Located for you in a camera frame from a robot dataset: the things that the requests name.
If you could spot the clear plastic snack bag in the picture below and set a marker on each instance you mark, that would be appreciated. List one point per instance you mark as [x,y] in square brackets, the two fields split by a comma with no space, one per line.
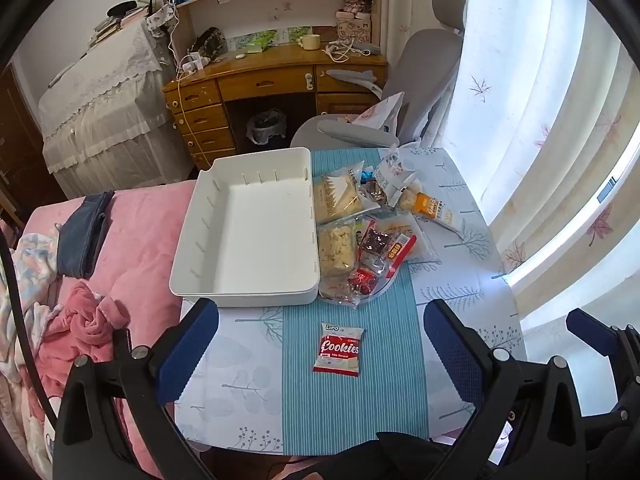
[340,197]

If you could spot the grey office chair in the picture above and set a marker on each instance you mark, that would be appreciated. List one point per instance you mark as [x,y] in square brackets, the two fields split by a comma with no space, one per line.
[425,75]

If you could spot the pink blanket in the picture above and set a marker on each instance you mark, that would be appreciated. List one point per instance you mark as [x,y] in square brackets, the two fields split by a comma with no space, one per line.
[145,240]

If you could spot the pale yellow mug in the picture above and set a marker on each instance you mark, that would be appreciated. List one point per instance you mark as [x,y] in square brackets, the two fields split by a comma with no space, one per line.
[311,41]

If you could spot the white plastic bag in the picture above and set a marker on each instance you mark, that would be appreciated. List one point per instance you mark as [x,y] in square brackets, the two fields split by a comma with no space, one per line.
[380,110]

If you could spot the dark blue folded cloth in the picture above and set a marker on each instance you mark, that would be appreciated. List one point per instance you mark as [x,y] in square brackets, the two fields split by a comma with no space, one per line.
[82,240]

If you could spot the wooden desk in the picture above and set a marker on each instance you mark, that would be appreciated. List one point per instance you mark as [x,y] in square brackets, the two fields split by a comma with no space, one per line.
[265,82]

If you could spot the brown mixed snack packet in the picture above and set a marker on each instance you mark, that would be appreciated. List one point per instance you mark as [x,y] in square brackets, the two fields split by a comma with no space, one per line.
[375,193]

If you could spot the red dried fruit packet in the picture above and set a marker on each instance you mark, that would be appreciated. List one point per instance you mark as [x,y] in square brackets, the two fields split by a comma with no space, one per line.
[382,247]

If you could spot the wooden bookshelf hutch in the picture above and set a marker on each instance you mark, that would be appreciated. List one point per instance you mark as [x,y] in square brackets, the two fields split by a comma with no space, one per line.
[250,15]

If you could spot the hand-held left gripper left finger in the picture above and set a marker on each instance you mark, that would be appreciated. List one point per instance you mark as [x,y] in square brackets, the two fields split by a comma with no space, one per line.
[190,347]

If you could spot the white printed snack bag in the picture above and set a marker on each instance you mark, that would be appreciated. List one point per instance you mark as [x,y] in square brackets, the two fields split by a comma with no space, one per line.
[392,172]

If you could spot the tree print tablecloth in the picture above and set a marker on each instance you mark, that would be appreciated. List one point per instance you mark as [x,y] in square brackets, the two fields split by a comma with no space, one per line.
[240,360]

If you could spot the white patterned cloth bag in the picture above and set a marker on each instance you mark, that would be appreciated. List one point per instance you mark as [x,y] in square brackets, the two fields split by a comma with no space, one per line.
[162,20]

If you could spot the leaf print curtain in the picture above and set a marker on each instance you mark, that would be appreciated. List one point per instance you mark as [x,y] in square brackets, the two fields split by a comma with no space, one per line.
[550,110]

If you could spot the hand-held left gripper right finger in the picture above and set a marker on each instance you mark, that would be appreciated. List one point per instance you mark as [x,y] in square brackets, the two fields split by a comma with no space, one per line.
[452,355]

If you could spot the printed cardboard box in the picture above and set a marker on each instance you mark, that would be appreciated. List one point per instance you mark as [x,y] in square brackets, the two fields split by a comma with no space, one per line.
[352,30]

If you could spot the pink fleece cloth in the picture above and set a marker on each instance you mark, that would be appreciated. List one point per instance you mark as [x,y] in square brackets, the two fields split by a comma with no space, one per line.
[85,325]

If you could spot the blue candy packet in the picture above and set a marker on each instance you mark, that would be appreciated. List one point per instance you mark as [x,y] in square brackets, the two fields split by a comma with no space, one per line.
[367,174]

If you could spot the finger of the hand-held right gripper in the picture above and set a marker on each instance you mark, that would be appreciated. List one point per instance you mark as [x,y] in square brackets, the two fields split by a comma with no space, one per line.
[590,332]

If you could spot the clear popcorn bag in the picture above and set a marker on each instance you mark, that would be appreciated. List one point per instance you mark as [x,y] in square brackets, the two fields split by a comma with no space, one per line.
[337,250]

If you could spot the green printed tissue box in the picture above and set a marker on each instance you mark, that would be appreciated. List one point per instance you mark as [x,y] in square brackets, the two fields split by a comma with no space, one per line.
[260,40]

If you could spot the black hat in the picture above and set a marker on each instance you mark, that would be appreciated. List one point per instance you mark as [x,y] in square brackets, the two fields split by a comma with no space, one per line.
[122,7]

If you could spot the red white cookie packet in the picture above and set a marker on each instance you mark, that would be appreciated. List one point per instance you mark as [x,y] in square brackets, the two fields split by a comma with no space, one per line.
[340,350]

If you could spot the lace-covered piano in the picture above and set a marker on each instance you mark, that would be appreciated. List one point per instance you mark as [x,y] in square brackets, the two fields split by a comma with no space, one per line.
[100,100]

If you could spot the white plastic storage box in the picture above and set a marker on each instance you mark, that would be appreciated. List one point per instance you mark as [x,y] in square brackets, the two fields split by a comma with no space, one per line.
[250,230]

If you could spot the dark wooden door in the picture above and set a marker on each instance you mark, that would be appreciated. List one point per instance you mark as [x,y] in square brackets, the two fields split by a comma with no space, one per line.
[15,135]

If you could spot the white power strip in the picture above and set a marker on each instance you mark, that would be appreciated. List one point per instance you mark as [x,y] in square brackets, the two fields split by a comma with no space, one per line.
[192,62]

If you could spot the stack of books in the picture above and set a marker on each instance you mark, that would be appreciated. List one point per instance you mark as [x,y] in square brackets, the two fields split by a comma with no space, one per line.
[107,27]

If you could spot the floral quilt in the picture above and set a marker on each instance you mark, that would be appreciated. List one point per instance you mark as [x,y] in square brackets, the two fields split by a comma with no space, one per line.
[30,270]

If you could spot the dark floral pouch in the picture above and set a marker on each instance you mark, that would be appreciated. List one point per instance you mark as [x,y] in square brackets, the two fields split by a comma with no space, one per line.
[207,42]

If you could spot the orange puffed snack packet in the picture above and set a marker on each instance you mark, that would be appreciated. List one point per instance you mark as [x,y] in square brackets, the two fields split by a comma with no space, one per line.
[432,207]

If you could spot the clear bag of red candies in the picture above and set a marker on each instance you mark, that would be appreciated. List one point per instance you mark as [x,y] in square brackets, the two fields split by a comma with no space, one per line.
[360,284]

